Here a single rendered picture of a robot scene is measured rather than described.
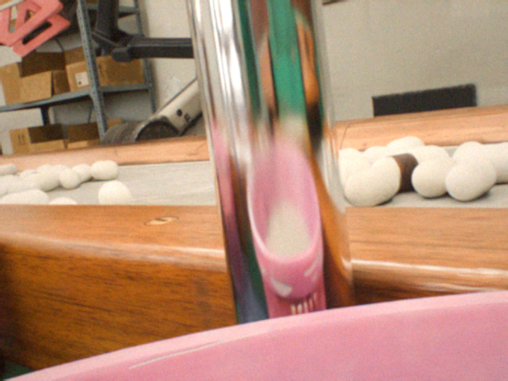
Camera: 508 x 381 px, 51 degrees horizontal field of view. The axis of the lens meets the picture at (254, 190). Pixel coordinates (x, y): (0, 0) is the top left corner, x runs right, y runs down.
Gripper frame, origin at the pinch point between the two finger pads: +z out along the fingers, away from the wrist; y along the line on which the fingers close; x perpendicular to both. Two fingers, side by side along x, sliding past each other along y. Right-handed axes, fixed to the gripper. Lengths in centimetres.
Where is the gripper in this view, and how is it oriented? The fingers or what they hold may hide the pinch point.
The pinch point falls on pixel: (14, 44)
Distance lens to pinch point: 74.2
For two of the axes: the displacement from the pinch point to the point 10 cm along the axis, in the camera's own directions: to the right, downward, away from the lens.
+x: -8.2, -4.9, -2.9
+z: -5.0, 8.6, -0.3
